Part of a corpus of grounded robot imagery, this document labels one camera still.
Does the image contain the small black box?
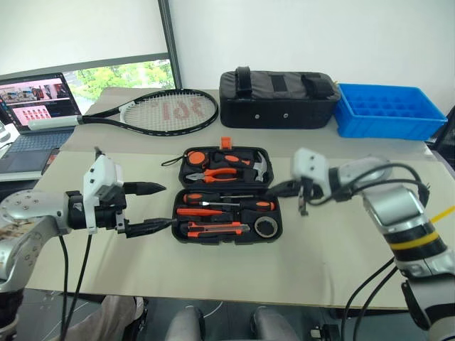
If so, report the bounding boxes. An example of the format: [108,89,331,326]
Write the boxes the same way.
[309,324,339,341]

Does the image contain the yellow cable tie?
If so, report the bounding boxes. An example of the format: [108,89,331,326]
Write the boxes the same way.
[387,205,455,251]

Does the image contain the orange black tape measure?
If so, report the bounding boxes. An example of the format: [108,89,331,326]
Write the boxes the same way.
[161,150,211,168]

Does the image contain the open laptop computer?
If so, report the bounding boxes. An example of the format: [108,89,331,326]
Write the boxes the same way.
[0,72,84,175]

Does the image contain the beige fabric shape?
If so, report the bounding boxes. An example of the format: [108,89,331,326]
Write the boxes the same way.
[52,294,147,341]

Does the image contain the black fabric bag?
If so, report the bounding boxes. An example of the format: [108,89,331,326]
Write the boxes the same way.
[218,65,342,130]

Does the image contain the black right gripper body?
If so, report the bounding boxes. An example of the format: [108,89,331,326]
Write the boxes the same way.
[284,178,323,217]

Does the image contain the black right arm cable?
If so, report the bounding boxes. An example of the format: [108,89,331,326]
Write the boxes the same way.
[341,256,396,341]
[308,162,433,207]
[354,265,407,341]

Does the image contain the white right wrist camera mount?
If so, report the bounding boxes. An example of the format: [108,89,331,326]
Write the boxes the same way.
[290,147,332,195]

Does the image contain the grey rounded shape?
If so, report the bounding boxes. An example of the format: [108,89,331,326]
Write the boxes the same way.
[166,306,206,341]
[250,305,300,341]

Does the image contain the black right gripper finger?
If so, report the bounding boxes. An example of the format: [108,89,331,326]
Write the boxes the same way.
[266,180,298,199]

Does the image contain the orange handled pliers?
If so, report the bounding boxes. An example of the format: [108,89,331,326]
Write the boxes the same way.
[185,167,239,185]

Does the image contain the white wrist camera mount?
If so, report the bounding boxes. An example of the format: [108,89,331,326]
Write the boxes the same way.
[82,154,125,234]
[290,147,332,195]

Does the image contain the black orange utility knife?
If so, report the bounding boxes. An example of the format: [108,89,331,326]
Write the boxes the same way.
[181,220,250,239]

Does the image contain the blue plastic compartment crate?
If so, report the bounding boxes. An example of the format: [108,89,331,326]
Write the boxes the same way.
[333,82,449,141]

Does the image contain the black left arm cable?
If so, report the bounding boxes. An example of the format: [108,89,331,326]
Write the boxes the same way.
[65,230,94,341]
[58,232,70,341]

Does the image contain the claw hammer black orange handle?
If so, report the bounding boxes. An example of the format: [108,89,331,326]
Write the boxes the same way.
[212,150,272,183]

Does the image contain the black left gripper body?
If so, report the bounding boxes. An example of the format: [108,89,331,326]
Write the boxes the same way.
[93,184,131,236]

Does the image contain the black tool kit case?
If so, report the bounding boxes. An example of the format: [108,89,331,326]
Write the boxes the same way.
[171,136,284,247]

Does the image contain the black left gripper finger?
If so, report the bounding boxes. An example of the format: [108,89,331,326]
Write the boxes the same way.
[123,181,167,197]
[127,217,179,239]

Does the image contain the orange test pen screwdriver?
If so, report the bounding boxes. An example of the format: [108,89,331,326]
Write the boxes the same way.
[176,207,225,218]

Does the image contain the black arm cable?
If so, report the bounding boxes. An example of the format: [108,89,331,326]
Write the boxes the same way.
[308,162,433,207]
[354,265,407,341]
[65,230,94,341]
[341,256,396,341]
[58,232,70,341]

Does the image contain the black white tennis racket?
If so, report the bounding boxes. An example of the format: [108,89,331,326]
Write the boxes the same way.
[27,88,219,138]

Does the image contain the black orange handled screwdriver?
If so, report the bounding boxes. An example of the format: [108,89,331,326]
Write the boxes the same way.
[201,199,277,214]
[181,192,255,206]

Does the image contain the grey window frame post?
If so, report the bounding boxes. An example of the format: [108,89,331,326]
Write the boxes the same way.
[156,0,183,91]

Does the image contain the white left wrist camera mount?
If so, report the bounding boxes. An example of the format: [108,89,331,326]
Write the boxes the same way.
[82,154,125,234]

